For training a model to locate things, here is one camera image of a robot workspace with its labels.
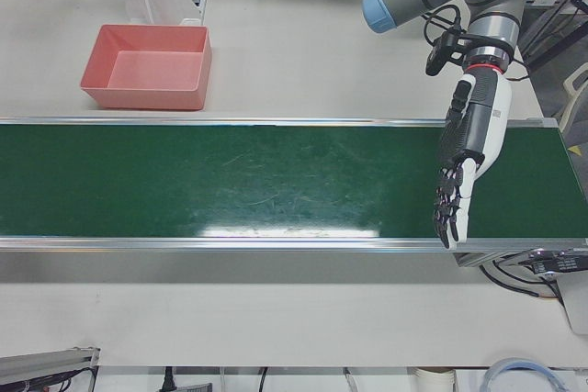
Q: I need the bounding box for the robot hand black white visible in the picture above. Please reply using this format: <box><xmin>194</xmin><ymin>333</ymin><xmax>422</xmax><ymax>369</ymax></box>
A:
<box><xmin>433</xmin><ymin>68</ymin><xmax>514</xmax><ymax>252</ymax></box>

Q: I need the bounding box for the white paper cup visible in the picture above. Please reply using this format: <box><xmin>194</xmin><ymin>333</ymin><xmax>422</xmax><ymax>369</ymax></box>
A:
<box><xmin>412</xmin><ymin>365</ymin><xmax>457</xmax><ymax>392</ymax></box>

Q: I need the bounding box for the pink plastic box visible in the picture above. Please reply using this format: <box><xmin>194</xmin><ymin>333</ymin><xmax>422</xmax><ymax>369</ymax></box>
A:
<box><xmin>79</xmin><ymin>23</ymin><xmax>213</xmax><ymax>112</ymax></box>

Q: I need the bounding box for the green conveyor belt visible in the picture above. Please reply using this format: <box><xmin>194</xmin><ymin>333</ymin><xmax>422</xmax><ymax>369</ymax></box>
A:
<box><xmin>0</xmin><ymin>116</ymin><xmax>588</xmax><ymax>269</ymax></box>

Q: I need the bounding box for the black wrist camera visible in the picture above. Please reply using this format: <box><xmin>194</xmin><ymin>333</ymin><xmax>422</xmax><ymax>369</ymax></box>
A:
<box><xmin>424</xmin><ymin>31</ymin><xmax>466</xmax><ymax>76</ymax></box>

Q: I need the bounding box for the white chair frame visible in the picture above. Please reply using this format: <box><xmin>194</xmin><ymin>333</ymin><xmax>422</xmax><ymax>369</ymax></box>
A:
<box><xmin>556</xmin><ymin>65</ymin><xmax>588</xmax><ymax>132</ymax></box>

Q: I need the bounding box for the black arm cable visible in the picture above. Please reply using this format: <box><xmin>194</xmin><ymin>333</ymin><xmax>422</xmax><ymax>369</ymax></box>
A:
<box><xmin>422</xmin><ymin>4</ymin><xmax>529</xmax><ymax>84</ymax></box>

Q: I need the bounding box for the black laptop cable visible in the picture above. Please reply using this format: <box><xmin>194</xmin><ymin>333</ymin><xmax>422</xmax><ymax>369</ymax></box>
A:
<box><xmin>480</xmin><ymin>257</ymin><xmax>560</xmax><ymax>302</ymax></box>

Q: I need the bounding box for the white translucent bracket stand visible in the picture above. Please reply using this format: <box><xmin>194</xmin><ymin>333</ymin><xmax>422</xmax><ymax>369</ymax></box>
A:
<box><xmin>124</xmin><ymin>0</ymin><xmax>207</xmax><ymax>28</ymax></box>

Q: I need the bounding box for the aluminium profile rail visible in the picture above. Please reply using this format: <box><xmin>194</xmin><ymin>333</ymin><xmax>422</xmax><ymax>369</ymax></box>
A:
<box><xmin>0</xmin><ymin>345</ymin><xmax>101</xmax><ymax>386</ymax></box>

